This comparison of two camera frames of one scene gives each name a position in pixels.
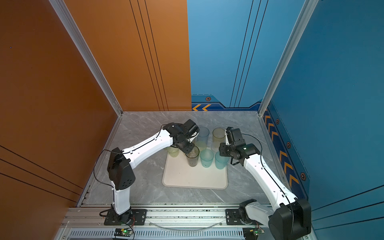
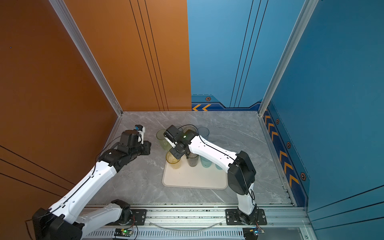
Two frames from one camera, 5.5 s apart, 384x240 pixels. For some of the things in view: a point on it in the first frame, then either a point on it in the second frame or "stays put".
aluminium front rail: [161, 222] stays put
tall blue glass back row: [204, 132] stays put
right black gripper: [221, 149] → [177, 155]
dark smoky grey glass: [192, 156] stays put
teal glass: [206, 156] stays put
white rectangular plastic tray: [177, 173] stays put
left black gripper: [189, 149] → [147, 147]
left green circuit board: [123, 232] stays put
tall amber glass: [219, 135] → [171, 159]
